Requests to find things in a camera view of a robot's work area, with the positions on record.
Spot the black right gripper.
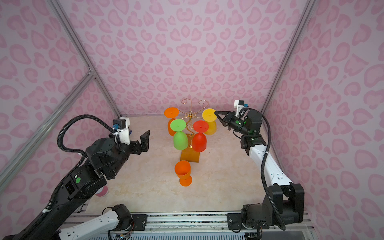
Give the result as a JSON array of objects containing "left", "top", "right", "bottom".
[{"left": 214, "top": 112, "right": 251, "bottom": 136}]

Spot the yellow wine glass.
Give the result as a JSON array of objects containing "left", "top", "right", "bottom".
[{"left": 202, "top": 109, "right": 217, "bottom": 135}]

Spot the orange wine glass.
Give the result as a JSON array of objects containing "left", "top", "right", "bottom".
[
  {"left": 175, "top": 161, "right": 193, "bottom": 187},
  {"left": 164, "top": 107, "right": 180, "bottom": 137}
]

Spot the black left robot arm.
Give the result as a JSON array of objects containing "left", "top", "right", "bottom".
[{"left": 5, "top": 115, "right": 150, "bottom": 240}]

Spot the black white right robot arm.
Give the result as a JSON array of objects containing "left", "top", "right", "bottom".
[{"left": 215, "top": 108, "right": 305, "bottom": 231}]

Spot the red wine glass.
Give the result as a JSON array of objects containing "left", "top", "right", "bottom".
[{"left": 192, "top": 121, "right": 209, "bottom": 153}]

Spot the green wine glass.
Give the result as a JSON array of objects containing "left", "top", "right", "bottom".
[{"left": 170, "top": 119, "right": 189, "bottom": 151}]

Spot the wooden rack base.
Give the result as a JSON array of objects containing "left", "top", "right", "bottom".
[{"left": 180, "top": 134, "right": 200, "bottom": 163}]

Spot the pink round object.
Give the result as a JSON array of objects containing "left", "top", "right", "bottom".
[{"left": 95, "top": 186, "right": 109, "bottom": 197}]

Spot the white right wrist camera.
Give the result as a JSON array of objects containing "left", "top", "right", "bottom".
[{"left": 234, "top": 100, "right": 248, "bottom": 119}]

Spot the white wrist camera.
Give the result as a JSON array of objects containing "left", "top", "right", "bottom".
[
  {"left": 113, "top": 117, "right": 130, "bottom": 145},
  {"left": 234, "top": 100, "right": 248, "bottom": 119}
]

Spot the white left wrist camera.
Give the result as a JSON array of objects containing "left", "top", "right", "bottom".
[{"left": 113, "top": 117, "right": 130, "bottom": 145}]

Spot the gold wire glass rack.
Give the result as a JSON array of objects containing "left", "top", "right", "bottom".
[{"left": 180, "top": 98, "right": 209, "bottom": 135}]

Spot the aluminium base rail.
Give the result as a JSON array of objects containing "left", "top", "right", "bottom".
[{"left": 91, "top": 211, "right": 318, "bottom": 240}]

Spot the aluminium corner frame post right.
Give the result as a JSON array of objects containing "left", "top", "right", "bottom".
[{"left": 261, "top": 0, "right": 319, "bottom": 115}]

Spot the aluminium corner frame post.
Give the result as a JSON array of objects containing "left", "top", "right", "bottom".
[
  {"left": 46, "top": 0, "right": 123, "bottom": 117},
  {"left": 261, "top": 0, "right": 319, "bottom": 115}
]

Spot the aluminium corner frame post left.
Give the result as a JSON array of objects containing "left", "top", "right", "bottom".
[{"left": 46, "top": 0, "right": 123, "bottom": 117}]

